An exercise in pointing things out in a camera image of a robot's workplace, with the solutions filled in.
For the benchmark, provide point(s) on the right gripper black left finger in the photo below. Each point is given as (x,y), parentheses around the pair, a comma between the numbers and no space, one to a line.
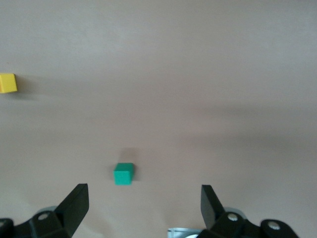
(74,205)

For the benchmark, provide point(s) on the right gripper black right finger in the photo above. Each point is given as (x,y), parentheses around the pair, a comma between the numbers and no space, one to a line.
(210,205)

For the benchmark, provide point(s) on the green wooden cube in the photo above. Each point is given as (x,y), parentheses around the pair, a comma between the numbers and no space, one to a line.
(122,176)

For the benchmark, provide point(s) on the brown table cover sheet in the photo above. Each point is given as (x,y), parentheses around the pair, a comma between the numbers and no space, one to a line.
(173,74)

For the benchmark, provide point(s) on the yellow wooden cube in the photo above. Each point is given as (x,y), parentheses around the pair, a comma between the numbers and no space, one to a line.
(7,83)

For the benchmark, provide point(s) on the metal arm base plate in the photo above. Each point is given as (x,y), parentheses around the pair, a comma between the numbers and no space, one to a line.
(183,233)

